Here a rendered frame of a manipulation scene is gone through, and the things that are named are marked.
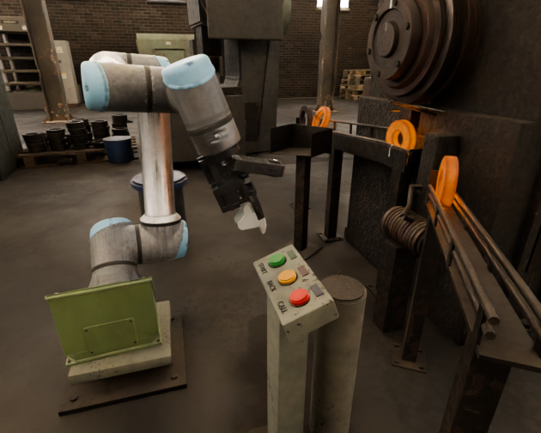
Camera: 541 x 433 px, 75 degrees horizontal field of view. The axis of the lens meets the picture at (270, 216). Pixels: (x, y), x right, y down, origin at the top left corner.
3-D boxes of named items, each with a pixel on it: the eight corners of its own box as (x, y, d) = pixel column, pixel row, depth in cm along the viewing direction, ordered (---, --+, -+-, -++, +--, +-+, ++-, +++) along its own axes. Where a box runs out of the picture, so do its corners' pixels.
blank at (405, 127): (389, 124, 158) (383, 125, 157) (414, 115, 143) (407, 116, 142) (393, 159, 159) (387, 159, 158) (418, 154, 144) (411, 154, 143)
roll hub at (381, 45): (373, 78, 151) (381, 3, 140) (415, 81, 127) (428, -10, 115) (361, 78, 150) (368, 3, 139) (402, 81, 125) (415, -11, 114)
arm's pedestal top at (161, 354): (69, 386, 113) (67, 376, 111) (88, 321, 141) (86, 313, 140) (172, 364, 121) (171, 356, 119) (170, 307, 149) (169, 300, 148)
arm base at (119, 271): (83, 292, 111) (82, 263, 115) (89, 306, 127) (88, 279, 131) (146, 282, 119) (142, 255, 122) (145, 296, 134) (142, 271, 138)
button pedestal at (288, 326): (295, 411, 113) (302, 241, 89) (326, 490, 92) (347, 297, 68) (247, 423, 109) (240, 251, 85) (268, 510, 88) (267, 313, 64)
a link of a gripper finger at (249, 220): (244, 241, 78) (228, 206, 74) (268, 229, 79) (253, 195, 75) (247, 247, 76) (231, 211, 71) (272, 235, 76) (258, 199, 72)
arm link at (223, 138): (227, 114, 72) (238, 120, 63) (237, 137, 74) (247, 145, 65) (187, 131, 71) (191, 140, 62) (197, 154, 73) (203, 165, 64)
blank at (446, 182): (444, 215, 110) (433, 213, 111) (448, 168, 113) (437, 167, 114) (456, 199, 96) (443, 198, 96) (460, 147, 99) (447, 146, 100)
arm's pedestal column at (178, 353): (58, 417, 112) (52, 399, 108) (83, 332, 147) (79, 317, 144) (187, 387, 122) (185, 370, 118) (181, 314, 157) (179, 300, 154)
